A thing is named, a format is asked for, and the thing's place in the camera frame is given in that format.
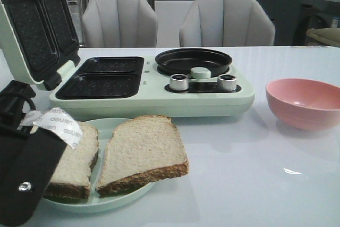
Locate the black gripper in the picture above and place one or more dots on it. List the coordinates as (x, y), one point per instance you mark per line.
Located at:
(29, 158)

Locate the bread slice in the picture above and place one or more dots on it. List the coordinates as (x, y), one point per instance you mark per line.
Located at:
(71, 179)
(142, 150)

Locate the mint green sandwich maker lid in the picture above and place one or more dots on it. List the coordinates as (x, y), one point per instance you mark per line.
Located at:
(38, 40)

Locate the pink plastic bowl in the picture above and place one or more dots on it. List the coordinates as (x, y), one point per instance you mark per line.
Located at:
(304, 104)

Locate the mint green breakfast maker base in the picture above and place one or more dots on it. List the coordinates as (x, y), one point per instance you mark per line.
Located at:
(126, 82)

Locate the mint green round plate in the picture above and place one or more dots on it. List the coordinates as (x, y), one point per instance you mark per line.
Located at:
(95, 203)

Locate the left grey upholstered chair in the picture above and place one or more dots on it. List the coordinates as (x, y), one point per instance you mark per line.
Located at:
(119, 24)

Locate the grey upholstered chair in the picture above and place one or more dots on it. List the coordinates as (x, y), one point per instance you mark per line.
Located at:
(226, 23)
(119, 24)

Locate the left silver control knob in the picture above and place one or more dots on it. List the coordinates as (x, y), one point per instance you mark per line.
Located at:
(179, 82)

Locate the silver control knob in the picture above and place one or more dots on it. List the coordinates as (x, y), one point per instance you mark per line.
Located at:
(226, 82)
(179, 82)

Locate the black round frying pan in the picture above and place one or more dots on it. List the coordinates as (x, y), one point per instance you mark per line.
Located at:
(182, 60)

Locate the right silver control knob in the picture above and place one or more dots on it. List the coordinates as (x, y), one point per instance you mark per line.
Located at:
(226, 82)

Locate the white refrigerator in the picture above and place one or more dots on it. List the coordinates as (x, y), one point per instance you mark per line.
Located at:
(176, 1)

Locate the right grey upholstered chair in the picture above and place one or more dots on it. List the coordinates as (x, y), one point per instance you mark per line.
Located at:
(226, 23)

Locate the dark washing machine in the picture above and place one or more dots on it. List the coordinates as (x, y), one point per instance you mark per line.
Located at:
(315, 14)

